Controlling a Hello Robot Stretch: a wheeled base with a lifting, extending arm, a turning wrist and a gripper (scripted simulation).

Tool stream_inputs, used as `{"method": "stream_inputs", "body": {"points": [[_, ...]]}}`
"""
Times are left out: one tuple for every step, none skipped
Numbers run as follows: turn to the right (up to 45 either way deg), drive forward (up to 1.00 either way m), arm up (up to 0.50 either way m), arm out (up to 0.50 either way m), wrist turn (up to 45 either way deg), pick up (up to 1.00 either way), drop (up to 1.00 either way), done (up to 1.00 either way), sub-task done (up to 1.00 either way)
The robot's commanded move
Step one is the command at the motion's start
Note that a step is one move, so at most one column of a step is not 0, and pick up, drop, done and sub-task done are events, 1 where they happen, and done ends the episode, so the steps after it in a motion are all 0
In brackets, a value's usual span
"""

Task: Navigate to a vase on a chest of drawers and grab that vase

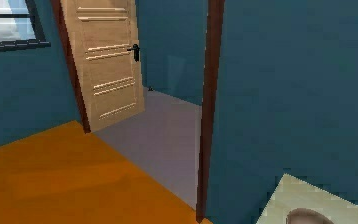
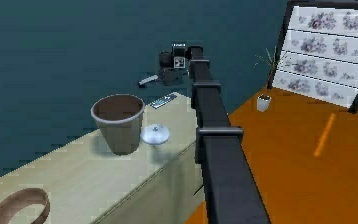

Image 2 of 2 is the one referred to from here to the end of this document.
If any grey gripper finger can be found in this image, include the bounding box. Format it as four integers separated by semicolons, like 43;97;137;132
138;74;160;88

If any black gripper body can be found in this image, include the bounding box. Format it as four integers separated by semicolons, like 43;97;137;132
158;49;190;86

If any brown tapered vase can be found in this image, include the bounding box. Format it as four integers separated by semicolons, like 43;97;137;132
90;93;146;156

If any beige chest of drawers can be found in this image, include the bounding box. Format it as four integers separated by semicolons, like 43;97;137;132
0;91;208;224

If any black remote control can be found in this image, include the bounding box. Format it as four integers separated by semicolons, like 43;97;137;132
149;93;178;110

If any house plant in white pot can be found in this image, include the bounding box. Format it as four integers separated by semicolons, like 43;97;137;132
254;46;288;113

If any floral panelled black-framed cabinet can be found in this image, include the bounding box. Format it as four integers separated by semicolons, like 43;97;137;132
266;0;358;115

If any brown round bowl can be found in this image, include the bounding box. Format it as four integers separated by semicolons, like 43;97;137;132
0;187;51;224

